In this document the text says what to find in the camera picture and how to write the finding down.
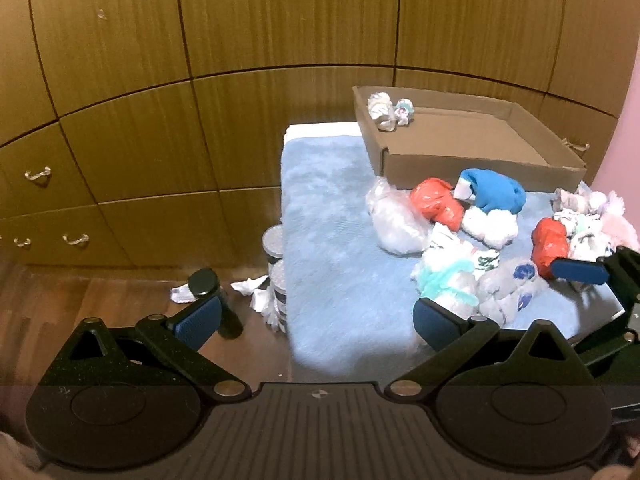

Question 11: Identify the white board under blanket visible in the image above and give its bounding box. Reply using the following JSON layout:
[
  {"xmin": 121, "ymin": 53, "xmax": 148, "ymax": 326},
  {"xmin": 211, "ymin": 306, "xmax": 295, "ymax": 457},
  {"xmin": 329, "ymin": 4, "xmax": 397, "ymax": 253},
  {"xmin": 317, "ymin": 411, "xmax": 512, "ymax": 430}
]
[{"xmin": 283, "ymin": 122, "xmax": 362, "ymax": 148}]

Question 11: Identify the blue rolled sock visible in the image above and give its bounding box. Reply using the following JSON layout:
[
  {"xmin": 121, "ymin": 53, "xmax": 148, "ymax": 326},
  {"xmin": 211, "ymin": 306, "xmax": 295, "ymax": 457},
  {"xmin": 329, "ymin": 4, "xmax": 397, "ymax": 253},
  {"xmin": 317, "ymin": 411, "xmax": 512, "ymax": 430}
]
[{"xmin": 454, "ymin": 169, "xmax": 527, "ymax": 213}]

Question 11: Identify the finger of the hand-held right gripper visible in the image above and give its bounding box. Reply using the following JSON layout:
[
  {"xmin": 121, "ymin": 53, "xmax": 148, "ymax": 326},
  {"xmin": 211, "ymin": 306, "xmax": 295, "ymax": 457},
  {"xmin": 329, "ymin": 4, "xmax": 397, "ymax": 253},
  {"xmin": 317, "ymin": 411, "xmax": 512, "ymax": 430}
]
[
  {"xmin": 552, "ymin": 247, "xmax": 640, "ymax": 311},
  {"xmin": 575, "ymin": 310, "xmax": 640, "ymax": 367}
]

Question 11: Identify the shallow cardboard box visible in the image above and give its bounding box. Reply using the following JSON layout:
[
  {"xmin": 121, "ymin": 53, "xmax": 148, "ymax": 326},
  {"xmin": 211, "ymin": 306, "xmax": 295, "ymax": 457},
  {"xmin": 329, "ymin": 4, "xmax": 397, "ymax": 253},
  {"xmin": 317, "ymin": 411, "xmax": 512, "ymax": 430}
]
[{"xmin": 351, "ymin": 85, "xmax": 589, "ymax": 192}]

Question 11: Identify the small white teal pink sock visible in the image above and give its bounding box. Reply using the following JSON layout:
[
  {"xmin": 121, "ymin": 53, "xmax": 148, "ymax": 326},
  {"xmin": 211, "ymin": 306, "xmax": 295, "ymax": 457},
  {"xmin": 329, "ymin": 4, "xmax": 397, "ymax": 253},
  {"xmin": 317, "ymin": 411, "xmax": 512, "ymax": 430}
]
[{"xmin": 392, "ymin": 100, "xmax": 416, "ymax": 127}]

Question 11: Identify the grey white sock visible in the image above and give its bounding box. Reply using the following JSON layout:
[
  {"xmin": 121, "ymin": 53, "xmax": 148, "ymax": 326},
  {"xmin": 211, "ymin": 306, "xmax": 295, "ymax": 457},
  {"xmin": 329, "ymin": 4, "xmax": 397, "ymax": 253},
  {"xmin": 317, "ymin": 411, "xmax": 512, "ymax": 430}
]
[{"xmin": 551, "ymin": 187, "xmax": 593, "ymax": 223}]

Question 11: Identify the red plastic bag bundle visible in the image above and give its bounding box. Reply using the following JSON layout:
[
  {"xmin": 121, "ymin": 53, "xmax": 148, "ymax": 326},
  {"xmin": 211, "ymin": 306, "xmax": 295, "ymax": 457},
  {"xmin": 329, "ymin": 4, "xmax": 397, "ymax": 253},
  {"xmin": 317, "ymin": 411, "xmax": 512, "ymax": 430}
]
[
  {"xmin": 531, "ymin": 216, "xmax": 571, "ymax": 281},
  {"xmin": 410, "ymin": 177, "xmax": 466, "ymax": 233}
]

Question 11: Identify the grey blue-dotted sock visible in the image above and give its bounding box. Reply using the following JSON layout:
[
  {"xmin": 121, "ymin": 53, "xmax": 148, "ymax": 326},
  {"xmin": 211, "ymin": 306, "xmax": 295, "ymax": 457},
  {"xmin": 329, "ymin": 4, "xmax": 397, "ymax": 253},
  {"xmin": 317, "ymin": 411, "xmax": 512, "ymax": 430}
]
[{"xmin": 475, "ymin": 257, "xmax": 551, "ymax": 328}]

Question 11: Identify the black bottle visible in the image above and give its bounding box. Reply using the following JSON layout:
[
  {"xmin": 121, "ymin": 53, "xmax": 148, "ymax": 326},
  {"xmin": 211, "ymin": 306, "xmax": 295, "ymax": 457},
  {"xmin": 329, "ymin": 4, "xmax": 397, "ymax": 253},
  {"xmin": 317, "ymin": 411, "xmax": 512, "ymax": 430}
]
[{"xmin": 187, "ymin": 267, "xmax": 245, "ymax": 340}]

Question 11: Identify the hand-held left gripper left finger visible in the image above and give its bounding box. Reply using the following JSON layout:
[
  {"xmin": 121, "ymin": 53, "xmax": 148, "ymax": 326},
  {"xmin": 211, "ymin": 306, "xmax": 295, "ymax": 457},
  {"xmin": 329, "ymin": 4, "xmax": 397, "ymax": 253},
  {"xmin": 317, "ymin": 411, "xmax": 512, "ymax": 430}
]
[{"xmin": 45, "ymin": 295, "xmax": 251, "ymax": 403}]

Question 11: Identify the white patterned rolled sock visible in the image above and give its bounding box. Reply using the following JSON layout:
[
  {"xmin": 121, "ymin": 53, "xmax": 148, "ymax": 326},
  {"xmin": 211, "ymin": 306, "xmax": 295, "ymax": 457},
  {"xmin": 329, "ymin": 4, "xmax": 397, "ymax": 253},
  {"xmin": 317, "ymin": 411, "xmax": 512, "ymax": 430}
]
[{"xmin": 367, "ymin": 92, "xmax": 397, "ymax": 133}]

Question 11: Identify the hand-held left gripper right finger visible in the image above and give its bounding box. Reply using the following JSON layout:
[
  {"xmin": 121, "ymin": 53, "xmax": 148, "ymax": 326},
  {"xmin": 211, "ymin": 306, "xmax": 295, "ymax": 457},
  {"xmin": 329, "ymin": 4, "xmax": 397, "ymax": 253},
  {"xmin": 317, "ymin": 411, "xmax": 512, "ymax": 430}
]
[{"xmin": 384, "ymin": 297, "xmax": 596, "ymax": 402}]

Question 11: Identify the white pink frilly sock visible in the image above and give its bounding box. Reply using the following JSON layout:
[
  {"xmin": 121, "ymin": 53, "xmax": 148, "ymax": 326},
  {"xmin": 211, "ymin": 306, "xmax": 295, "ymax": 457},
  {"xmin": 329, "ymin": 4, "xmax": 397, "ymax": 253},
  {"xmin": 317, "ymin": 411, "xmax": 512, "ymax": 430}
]
[{"xmin": 590, "ymin": 187, "xmax": 626, "ymax": 218}]

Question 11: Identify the white dark-printed sock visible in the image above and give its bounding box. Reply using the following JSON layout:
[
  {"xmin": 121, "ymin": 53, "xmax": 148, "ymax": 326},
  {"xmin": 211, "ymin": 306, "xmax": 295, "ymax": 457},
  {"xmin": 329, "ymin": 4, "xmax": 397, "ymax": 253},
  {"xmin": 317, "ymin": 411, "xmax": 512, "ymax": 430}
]
[{"xmin": 467, "ymin": 247, "xmax": 502, "ymax": 281}]

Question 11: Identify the clear plastic bag bundle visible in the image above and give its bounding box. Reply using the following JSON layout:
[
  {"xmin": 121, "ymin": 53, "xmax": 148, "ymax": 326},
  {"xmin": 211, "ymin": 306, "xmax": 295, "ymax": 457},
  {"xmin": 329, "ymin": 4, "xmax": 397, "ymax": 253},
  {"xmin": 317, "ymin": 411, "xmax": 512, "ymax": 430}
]
[{"xmin": 365, "ymin": 177, "xmax": 433, "ymax": 255}]

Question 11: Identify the white printed sock bundle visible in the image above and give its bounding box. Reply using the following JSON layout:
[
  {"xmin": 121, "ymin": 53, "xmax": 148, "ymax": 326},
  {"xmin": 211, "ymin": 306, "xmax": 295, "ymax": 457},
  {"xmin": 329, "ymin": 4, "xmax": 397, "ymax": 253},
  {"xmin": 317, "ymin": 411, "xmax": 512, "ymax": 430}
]
[{"xmin": 565, "ymin": 215, "xmax": 618, "ymax": 293}]

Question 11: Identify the wooden wardrobe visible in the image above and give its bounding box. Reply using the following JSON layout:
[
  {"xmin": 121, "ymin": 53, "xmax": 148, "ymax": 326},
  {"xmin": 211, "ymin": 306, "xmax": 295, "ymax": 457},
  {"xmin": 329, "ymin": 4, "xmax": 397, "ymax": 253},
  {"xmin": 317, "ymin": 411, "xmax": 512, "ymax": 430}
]
[{"xmin": 0, "ymin": 0, "xmax": 640, "ymax": 321}]

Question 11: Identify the light blue fluffy blanket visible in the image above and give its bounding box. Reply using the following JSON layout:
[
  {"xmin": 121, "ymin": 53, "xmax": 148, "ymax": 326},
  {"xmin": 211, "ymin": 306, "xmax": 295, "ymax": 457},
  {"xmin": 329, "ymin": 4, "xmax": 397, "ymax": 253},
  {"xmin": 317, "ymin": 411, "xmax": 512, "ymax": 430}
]
[{"xmin": 279, "ymin": 132, "xmax": 626, "ymax": 381}]

